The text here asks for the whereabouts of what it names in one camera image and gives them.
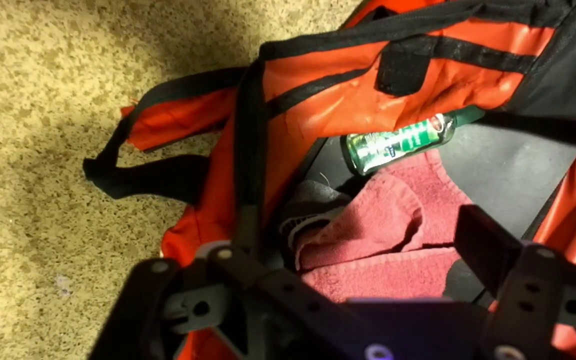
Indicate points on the pink red towel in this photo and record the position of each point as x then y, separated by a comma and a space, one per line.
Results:
393, 240

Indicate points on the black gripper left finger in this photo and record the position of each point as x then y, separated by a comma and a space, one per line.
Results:
249, 226

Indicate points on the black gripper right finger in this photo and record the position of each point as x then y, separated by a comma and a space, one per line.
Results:
487, 247

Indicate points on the green labelled plastic bottle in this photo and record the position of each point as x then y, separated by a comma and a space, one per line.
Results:
368, 152

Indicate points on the black white striped cloth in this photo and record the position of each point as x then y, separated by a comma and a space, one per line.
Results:
311, 202

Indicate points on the orange and black backpack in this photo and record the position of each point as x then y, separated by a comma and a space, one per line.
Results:
250, 135

